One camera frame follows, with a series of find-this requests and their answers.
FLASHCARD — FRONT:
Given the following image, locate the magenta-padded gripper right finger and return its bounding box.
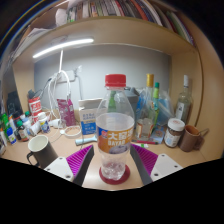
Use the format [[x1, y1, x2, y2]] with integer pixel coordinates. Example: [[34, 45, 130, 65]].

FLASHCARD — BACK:
[[129, 143, 184, 186]]

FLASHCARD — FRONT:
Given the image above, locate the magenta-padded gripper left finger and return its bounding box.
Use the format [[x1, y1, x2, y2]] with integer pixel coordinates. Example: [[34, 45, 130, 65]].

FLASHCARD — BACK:
[[44, 144, 96, 187]]

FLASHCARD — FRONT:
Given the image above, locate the clear drink bottle red cap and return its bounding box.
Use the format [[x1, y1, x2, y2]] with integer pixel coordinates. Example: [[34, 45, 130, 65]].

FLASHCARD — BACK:
[[95, 73, 136, 182]]

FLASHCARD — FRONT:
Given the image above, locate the black mug white inside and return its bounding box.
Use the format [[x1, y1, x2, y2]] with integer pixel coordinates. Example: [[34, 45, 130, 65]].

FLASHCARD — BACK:
[[26, 134, 59, 169]]

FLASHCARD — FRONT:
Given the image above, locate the jar with white lid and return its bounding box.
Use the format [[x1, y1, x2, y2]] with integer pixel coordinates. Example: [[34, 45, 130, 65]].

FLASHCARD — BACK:
[[163, 117, 186, 149]]

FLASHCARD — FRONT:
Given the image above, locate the flat round red coaster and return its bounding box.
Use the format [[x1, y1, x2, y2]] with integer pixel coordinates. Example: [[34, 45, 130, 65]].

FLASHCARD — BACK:
[[98, 163, 131, 185]]

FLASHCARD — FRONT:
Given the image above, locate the brown mug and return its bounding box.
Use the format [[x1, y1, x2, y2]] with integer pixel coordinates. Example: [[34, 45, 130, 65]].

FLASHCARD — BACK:
[[178, 124, 209, 153]]

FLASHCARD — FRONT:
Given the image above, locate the white pill bottle blue label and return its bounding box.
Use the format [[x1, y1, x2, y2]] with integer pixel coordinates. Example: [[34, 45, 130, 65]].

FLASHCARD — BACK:
[[37, 112, 51, 134]]

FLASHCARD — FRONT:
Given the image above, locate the white and blue box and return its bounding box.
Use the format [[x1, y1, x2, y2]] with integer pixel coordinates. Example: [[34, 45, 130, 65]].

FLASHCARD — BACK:
[[78, 98, 103, 136]]

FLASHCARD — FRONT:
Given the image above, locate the magenta pouch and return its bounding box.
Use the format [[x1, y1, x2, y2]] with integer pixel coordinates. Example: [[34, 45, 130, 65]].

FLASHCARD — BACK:
[[56, 98, 77, 128]]

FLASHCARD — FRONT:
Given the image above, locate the clear glass bottle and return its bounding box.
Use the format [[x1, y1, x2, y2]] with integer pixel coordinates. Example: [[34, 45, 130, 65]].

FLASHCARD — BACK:
[[175, 74, 194, 126]]

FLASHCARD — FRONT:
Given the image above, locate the yellow-capped clear bottle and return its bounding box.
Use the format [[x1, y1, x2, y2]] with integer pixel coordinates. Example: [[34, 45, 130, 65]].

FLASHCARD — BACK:
[[141, 73, 158, 141]]

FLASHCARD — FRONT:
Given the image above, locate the grey drink bottle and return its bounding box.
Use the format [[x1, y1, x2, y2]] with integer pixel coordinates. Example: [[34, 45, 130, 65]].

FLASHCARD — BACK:
[[124, 87, 140, 116]]

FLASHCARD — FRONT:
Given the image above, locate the under-shelf light strip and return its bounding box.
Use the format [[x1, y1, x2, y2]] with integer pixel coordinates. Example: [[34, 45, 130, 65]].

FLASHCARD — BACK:
[[32, 37, 95, 59]]

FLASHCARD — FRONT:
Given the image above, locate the wooden shelf unit with books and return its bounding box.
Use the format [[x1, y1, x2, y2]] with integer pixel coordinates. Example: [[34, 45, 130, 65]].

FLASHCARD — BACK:
[[0, 0, 205, 128]]

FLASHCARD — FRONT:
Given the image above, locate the white wall socket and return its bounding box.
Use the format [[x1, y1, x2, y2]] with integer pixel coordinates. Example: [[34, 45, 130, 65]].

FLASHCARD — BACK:
[[63, 68, 83, 84]]

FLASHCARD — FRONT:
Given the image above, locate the white cable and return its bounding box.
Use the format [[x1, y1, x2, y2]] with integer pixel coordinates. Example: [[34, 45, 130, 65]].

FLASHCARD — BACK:
[[46, 49, 83, 129]]

